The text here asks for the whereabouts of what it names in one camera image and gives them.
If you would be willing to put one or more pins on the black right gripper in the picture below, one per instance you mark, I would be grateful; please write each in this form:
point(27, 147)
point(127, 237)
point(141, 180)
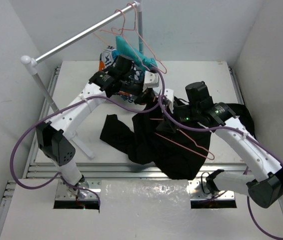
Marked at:
point(167, 124)

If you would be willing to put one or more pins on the black shirt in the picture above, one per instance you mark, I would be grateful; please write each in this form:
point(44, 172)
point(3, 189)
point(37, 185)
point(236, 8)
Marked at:
point(178, 155)

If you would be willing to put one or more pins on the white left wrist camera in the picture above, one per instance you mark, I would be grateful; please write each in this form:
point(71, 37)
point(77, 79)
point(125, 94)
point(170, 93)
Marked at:
point(151, 80)

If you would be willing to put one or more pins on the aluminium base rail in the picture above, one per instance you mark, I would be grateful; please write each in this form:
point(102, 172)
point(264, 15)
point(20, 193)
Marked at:
point(101, 170)

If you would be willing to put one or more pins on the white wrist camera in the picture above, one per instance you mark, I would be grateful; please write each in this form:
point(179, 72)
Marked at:
point(168, 97)
point(151, 80)

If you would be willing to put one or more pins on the teal shirt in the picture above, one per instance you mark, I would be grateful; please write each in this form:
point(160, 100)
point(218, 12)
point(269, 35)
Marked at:
point(139, 59)

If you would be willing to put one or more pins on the pink hanger on rack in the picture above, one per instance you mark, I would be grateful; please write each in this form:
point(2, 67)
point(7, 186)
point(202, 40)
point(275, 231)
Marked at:
point(160, 66)
point(116, 32)

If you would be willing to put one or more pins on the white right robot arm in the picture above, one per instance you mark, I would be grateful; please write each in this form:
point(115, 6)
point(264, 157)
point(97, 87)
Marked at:
point(264, 185)

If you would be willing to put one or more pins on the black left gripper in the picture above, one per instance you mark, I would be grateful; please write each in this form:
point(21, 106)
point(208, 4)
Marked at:
point(139, 93)

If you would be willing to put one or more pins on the patterned orange blue shirt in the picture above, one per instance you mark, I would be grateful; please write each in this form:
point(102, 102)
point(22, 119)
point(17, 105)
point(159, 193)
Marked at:
point(106, 58)

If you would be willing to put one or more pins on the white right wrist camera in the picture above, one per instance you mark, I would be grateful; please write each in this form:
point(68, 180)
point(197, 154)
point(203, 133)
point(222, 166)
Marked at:
point(168, 97)

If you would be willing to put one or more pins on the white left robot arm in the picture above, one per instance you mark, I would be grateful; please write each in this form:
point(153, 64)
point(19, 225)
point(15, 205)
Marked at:
point(55, 135)

